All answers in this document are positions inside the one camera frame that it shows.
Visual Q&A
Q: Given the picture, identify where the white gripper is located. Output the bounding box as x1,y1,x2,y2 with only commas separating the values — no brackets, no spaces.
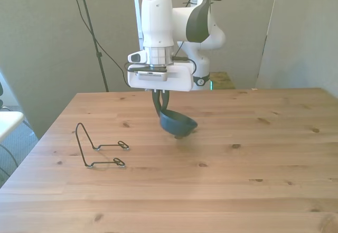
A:
127,63,194,117

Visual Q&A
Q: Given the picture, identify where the blue ceramic bowl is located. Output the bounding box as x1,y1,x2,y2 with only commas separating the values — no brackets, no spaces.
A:
159,108,199,140

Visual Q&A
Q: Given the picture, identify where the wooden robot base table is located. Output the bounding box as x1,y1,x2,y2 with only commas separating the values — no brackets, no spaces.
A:
208,71,236,90

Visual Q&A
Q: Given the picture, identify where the black tripod pole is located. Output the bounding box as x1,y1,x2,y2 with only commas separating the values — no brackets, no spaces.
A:
67,0,109,92

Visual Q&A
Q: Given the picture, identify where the grey fabric partition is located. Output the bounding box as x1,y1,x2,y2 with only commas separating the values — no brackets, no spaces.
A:
0,0,280,138

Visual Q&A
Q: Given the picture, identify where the white chair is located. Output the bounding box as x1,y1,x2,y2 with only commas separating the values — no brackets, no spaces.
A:
0,79,34,143

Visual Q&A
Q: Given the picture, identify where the white partition panel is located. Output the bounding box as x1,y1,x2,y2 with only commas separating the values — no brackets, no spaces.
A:
255,0,338,90

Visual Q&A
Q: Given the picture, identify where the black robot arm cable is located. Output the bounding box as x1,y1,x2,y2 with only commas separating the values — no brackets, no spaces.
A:
173,0,220,77

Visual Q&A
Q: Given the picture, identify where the black tripod cable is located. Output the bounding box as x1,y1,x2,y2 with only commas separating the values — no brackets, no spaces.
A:
68,0,132,87

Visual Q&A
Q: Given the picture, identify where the black wire bowl stand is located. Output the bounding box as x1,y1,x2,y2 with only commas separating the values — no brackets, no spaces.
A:
75,122,130,169

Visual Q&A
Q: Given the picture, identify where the white vertical post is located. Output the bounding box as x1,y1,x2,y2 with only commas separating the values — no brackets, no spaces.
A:
131,0,145,51

